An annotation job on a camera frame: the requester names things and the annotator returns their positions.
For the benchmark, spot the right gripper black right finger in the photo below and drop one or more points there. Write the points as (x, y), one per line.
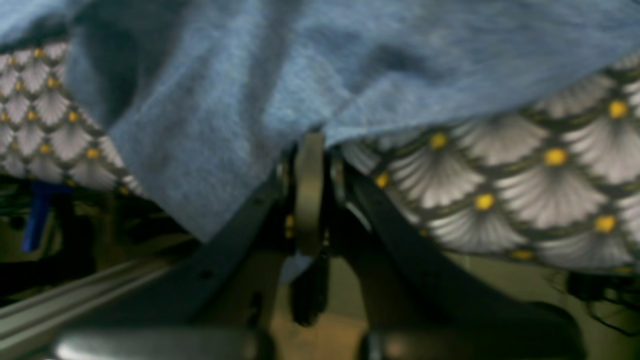
(419, 304)

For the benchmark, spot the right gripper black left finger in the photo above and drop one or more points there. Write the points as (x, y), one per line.
(217, 305)

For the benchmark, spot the blue T-shirt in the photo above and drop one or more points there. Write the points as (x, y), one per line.
(200, 97)

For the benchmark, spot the fan-patterned tablecloth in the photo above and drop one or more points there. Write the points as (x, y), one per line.
(556, 183)

